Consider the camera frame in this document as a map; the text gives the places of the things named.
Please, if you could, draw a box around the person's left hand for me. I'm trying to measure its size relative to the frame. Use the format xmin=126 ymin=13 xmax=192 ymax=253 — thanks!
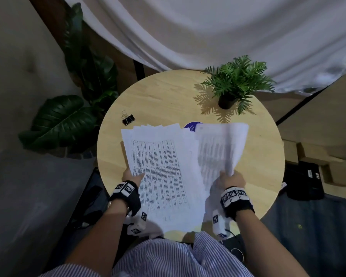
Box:
xmin=121 ymin=168 xmax=146 ymax=190

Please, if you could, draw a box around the person's right hand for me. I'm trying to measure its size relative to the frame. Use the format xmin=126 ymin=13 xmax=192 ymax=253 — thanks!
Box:
xmin=219 ymin=170 xmax=247 ymax=191

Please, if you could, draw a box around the pile of printed paper sheets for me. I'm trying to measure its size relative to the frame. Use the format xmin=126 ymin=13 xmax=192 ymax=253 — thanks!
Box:
xmin=120 ymin=123 xmax=220 ymax=234

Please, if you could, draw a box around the lifted printed paper sheet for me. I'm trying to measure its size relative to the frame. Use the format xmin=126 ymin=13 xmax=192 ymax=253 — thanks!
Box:
xmin=194 ymin=122 xmax=250 ymax=199

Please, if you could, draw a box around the person's right forearm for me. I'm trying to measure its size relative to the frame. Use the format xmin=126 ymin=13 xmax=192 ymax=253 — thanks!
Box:
xmin=235 ymin=209 xmax=309 ymax=277

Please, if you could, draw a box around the person's left forearm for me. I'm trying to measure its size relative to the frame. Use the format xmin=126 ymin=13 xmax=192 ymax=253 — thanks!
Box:
xmin=64 ymin=199 xmax=130 ymax=270

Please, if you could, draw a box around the blue round disc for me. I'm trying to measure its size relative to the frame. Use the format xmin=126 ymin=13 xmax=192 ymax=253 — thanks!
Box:
xmin=184 ymin=121 xmax=203 ymax=132

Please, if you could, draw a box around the black binder clip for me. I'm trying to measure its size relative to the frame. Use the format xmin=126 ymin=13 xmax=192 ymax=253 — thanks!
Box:
xmin=121 ymin=111 xmax=136 ymax=126

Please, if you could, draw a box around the black box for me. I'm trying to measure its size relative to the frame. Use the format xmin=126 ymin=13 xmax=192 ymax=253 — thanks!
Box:
xmin=284 ymin=160 xmax=326 ymax=201

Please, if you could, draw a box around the striped shirt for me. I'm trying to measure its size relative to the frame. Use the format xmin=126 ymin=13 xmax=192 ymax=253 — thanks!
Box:
xmin=37 ymin=231 xmax=247 ymax=277

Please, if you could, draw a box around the large dark leafy plant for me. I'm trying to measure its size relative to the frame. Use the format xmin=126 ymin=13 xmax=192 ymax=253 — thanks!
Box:
xmin=18 ymin=3 xmax=120 ymax=154

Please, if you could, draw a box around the small potted fern plant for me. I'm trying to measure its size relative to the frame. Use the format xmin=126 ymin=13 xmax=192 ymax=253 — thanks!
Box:
xmin=200 ymin=55 xmax=276 ymax=115

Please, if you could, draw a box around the brown cardboard box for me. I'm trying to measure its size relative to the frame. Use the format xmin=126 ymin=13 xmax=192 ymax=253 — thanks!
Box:
xmin=282 ymin=140 xmax=346 ymax=201

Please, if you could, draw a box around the white cloth curtain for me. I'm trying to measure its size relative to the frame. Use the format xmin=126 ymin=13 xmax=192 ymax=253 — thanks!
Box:
xmin=61 ymin=0 xmax=346 ymax=97

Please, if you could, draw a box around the black left wrist camera strap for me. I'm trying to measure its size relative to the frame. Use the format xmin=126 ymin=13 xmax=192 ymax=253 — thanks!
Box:
xmin=108 ymin=181 xmax=148 ymax=237

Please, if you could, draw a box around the black wrist camera strap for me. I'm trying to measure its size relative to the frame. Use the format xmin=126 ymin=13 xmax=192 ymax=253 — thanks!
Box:
xmin=108 ymin=181 xmax=148 ymax=237
xmin=212 ymin=186 xmax=255 ymax=239

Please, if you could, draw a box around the black right wrist camera strap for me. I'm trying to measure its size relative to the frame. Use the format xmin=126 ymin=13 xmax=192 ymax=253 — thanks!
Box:
xmin=212 ymin=186 xmax=255 ymax=239

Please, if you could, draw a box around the thin black cable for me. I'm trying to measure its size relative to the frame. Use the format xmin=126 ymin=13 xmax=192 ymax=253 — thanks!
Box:
xmin=223 ymin=228 xmax=246 ymax=261

